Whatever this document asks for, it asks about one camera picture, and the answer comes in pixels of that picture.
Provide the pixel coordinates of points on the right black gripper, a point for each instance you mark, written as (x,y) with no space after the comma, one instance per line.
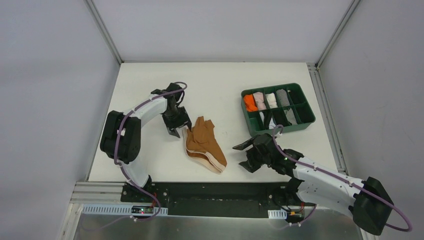
(255,153)

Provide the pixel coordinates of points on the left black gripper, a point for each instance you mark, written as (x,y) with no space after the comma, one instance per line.
(175,123)

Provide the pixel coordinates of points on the brown underwear beige waistband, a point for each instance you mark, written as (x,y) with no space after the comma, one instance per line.
(201,145)

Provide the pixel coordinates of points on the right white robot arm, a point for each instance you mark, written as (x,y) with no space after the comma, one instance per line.
(365,201)

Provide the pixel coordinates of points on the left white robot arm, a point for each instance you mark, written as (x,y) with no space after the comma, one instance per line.
(122,132)

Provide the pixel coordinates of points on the black white rolled underwear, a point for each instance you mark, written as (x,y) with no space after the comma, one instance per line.
(267,120)

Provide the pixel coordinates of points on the orange rolled underwear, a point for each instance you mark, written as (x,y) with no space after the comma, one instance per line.
(250,104)

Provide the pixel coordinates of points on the pink rolled underwear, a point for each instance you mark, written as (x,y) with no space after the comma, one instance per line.
(259,101)

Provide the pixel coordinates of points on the grey striped rolled underwear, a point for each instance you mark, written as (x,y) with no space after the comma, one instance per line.
(283,97)

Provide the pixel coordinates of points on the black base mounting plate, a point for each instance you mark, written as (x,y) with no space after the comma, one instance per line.
(207,199)

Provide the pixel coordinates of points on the right white cable duct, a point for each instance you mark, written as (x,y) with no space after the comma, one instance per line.
(279,214)

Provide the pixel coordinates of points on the white cable duct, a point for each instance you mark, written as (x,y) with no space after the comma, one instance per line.
(123,210)
(279,214)

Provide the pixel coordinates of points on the left white cable duct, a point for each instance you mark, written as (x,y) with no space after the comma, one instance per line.
(123,210)

